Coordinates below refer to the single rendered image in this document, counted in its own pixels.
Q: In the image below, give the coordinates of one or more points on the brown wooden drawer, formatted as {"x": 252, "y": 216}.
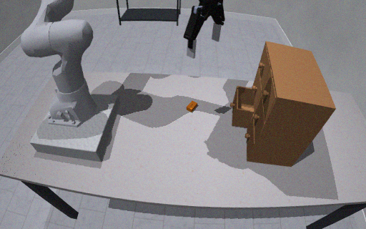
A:
{"x": 259, "y": 118}
{"x": 257, "y": 89}
{"x": 250, "y": 136}
{"x": 264, "y": 68}
{"x": 243, "y": 99}
{"x": 268, "y": 94}

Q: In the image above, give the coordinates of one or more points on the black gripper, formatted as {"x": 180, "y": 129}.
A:
{"x": 204, "y": 9}

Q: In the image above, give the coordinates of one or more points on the brown wooden chest of drawers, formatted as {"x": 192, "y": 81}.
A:
{"x": 302, "y": 106}

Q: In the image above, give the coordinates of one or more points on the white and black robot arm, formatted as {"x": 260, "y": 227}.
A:
{"x": 48, "y": 35}

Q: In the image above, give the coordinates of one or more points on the orange nine-volt battery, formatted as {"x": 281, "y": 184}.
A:
{"x": 191, "y": 106}

